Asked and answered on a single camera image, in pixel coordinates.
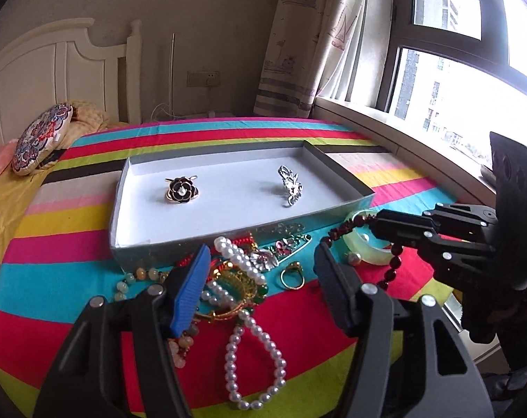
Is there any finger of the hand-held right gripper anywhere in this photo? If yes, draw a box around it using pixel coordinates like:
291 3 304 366
377 202 500 239
372 225 522 289

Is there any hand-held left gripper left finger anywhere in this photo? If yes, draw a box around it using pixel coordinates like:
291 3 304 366
33 244 212 418

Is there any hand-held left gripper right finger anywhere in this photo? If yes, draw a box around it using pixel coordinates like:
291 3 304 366
313 239 495 418

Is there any gold ring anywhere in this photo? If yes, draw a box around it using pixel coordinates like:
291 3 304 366
280 261 307 290

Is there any multicolour stone bead bracelet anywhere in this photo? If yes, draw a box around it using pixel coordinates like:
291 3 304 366
115 268 201 369

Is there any green jade bangle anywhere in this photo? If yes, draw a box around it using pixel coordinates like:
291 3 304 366
343 209 404 266

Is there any white pearl necklace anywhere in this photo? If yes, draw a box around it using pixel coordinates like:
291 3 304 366
200 236 288 411

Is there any gold filigree bangle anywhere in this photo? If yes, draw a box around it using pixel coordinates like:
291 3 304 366
194 265 268 323

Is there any dark red bead bracelet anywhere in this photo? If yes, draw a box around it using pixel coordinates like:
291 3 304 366
320 220 406 290

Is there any enamel flower pin brooch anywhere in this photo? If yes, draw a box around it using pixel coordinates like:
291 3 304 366
270 233 312 255

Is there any red cord bracelet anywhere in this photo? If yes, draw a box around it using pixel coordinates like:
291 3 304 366
176 233 255 288

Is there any silver flower brooch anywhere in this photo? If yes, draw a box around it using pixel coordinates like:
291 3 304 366
246 248 282 273

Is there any silver filigree brooch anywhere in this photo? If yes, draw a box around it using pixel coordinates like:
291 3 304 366
263 222 305 236

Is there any shallow teal cardboard box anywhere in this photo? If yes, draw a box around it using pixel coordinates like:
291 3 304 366
109 140 375 273

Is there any black flower brooch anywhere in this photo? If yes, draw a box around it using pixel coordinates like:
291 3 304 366
164 175 200 204

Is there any silver leaf brooch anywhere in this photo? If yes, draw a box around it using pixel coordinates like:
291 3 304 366
277 164 304 207

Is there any striped colourful tablecloth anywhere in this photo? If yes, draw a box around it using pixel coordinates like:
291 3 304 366
0 117 469 418

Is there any yellow fluffy blanket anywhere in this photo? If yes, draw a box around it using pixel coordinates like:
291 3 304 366
70 100 112 133

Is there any dark framed window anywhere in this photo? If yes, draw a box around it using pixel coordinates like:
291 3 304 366
316 0 527 192

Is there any round embroidered cushion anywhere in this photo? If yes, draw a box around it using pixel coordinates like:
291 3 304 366
11 102 75 177

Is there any printed beige curtain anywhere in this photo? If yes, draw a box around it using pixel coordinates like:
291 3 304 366
252 0 395 118

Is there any white wooden headboard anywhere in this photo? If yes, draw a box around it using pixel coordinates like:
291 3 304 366
0 17 142 153

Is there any white cable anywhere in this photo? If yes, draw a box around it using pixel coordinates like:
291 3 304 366
152 87 216 120

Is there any wall socket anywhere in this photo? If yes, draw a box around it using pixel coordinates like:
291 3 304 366
187 71 221 88

